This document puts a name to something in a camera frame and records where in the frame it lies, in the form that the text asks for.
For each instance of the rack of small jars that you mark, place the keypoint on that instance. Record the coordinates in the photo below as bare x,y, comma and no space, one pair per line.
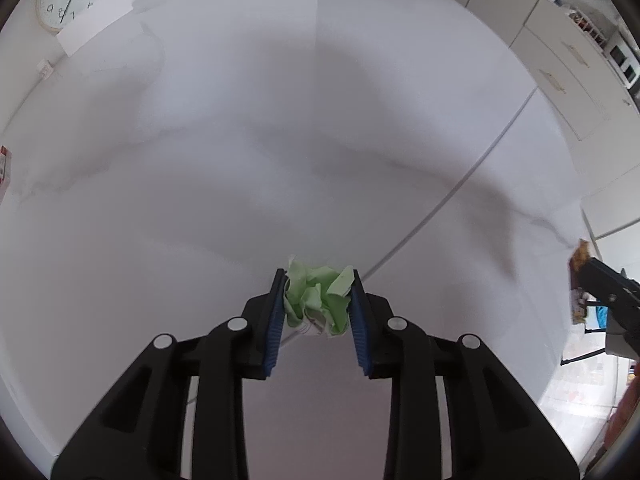
585,22

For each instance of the white card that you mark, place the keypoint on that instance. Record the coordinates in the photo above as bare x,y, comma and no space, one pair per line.
95,22

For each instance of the white appliance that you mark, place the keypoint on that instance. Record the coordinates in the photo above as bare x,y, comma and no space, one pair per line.
624,59

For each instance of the person's right forearm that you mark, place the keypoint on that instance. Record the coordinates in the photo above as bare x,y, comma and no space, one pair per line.
622,410

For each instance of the white wall socket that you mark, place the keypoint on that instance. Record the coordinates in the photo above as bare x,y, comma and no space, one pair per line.
46,68

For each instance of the red and white box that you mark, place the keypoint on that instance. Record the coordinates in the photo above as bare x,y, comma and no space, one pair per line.
4,167

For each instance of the brown snack wrapper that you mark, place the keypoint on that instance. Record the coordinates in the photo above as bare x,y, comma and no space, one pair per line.
579,285

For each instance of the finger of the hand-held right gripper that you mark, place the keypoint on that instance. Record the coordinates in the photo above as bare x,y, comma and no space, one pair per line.
612,285
607,317

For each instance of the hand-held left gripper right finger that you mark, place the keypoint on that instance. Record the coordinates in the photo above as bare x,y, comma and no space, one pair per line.
359,325

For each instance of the white cabinet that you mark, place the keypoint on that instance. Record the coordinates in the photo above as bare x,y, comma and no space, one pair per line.
570,85

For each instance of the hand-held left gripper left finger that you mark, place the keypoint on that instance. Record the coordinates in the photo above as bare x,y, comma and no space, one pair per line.
274,320

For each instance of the green paper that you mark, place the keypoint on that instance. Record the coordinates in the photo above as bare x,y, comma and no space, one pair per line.
320,295

